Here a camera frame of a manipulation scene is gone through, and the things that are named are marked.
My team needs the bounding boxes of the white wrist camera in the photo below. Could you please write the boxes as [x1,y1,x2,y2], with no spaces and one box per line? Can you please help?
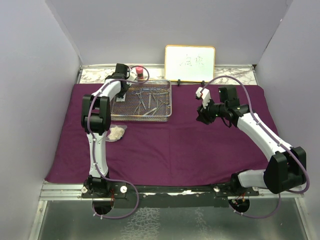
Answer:
[195,87,212,109]
[126,69,138,82]

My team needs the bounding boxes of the steel clamp right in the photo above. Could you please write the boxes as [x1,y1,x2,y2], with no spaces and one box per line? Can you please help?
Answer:
[155,90,170,108]

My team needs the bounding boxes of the metal mesh tray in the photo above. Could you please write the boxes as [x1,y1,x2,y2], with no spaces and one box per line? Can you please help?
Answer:
[110,80,173,122]

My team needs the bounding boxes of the yellow framed whiteboard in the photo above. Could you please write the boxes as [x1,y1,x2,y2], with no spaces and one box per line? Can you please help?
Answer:
[164,45,216,82]

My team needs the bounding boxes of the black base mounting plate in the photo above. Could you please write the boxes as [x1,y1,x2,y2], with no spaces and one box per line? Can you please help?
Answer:
[81,183,259,209]

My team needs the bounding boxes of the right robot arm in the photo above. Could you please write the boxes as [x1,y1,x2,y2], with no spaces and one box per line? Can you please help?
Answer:
[195,85,308,196]

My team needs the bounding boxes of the pink lid spice bottle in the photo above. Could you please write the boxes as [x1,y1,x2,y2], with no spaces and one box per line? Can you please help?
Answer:
[135,66,144,80]

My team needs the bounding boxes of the white gauze bag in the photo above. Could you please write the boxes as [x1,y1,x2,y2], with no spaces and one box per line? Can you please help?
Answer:
[106,124,127,142]

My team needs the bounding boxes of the purple cloth wrap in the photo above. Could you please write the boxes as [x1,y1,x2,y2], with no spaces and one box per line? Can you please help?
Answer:
[44,83,297,187]

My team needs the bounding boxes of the aluminium frame rail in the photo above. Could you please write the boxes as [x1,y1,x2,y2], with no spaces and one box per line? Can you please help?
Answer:
[38,178,305,201]

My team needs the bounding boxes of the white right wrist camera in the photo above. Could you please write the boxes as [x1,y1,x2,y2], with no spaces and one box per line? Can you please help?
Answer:
[195,87,212,109]

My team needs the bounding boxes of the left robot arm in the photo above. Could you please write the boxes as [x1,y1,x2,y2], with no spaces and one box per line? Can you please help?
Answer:
[81,63,131,198]

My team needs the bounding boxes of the steel forceps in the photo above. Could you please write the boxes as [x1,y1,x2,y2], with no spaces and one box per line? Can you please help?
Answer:
[132,90,147,114]

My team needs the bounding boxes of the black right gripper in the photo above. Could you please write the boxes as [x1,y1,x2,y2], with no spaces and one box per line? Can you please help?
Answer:
[196,96,228,125]

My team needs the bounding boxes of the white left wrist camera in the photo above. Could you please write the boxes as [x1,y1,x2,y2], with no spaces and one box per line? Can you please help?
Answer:
[126,69,138,82]

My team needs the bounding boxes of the steel tweezers front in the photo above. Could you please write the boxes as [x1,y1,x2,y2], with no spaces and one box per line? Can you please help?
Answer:
[143,107,159,116]

